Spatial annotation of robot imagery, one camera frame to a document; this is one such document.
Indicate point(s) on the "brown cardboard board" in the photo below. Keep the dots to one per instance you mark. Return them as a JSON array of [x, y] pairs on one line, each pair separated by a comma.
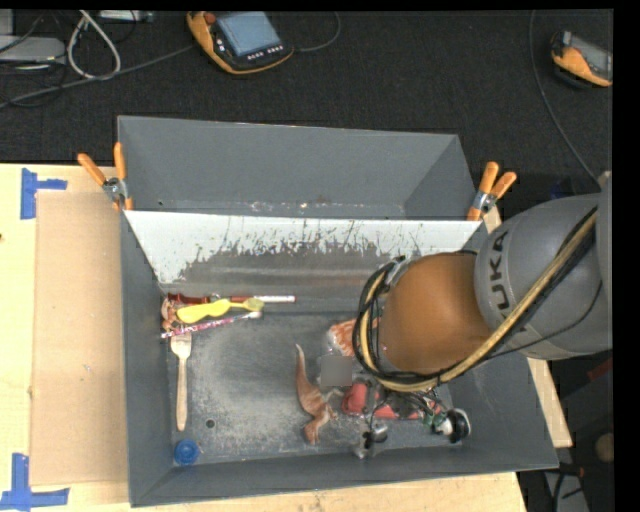
[[75, 325]]

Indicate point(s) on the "yellow plastic spoon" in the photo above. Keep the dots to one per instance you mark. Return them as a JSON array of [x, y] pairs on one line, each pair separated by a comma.
[[200, 312]]

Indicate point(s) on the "pink glitter stick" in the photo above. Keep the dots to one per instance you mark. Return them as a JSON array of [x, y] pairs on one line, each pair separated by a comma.
[[210, 326]]

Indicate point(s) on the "grey metal bin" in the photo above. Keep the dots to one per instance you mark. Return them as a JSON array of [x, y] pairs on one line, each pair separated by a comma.
[[250, 390]]

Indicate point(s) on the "orange and white packet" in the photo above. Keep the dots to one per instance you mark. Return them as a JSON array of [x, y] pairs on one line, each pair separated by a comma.
[[342, 336]]

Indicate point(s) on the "blue round cap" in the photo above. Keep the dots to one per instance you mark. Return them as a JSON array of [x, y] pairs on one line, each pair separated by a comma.
[[186, 451]]

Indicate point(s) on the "wooden fork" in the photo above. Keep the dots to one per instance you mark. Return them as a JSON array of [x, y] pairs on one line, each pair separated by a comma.
[[181, 370]]

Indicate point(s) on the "black cylinder on white bracket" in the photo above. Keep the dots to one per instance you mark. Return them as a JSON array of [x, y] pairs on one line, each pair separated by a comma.
[[456, 425]]

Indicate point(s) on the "orange toy dinosaur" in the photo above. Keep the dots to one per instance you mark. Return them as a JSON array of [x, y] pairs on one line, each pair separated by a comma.
[[312, 400]]

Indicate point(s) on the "white and orange stick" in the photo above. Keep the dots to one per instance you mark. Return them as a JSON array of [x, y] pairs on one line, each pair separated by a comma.
[[272, 299]]

